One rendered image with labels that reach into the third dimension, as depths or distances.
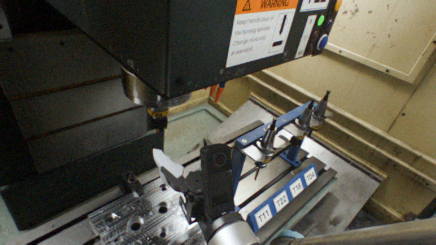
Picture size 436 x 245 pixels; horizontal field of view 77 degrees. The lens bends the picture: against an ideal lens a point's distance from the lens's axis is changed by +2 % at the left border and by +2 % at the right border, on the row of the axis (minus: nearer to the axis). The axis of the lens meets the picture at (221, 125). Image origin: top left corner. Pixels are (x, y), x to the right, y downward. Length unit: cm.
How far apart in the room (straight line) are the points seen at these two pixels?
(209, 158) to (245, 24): 21
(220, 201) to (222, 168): 6
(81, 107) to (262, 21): 81
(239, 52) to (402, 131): 111
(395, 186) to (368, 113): 38
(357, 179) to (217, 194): 120
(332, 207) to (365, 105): 51
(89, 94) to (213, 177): 76
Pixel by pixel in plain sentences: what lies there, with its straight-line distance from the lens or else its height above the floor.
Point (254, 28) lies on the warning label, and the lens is 46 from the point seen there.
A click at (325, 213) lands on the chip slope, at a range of 147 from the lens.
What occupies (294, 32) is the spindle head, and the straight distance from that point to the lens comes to 57.
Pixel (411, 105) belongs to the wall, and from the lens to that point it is 141.
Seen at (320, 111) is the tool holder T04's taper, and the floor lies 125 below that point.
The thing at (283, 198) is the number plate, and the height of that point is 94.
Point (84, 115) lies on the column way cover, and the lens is 115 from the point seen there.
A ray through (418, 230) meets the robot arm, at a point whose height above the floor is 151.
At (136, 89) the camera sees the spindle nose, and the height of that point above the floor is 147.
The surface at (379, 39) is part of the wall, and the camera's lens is 139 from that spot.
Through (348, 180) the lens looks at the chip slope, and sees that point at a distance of 156.
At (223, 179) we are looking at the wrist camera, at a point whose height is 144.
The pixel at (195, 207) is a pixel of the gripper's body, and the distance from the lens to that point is 49.
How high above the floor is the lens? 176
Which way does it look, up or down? 36 degrees down
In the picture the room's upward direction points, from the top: 11 degrees clockwise
